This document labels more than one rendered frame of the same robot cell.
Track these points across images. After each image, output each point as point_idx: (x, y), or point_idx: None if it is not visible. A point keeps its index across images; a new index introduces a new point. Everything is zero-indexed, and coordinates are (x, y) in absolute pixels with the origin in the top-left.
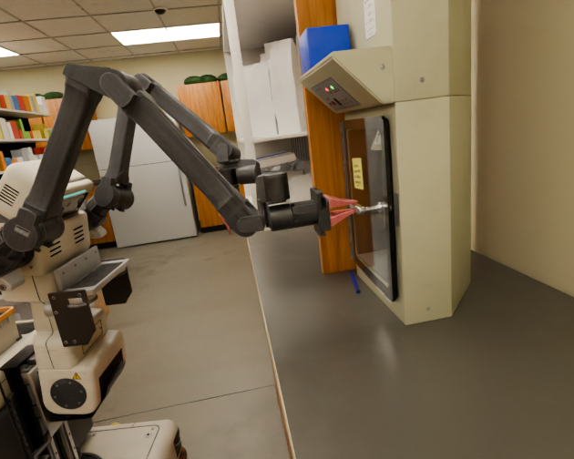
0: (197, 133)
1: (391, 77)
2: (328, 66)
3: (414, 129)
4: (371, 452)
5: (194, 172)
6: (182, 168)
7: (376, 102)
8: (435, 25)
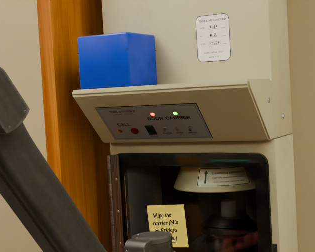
0: None
1: (272, 112)
2: (216, 92)
3: (282, 169)
4: None
5: (80, 246)
6: (64, 242)
7: (259, 138)
8: (286, 64)
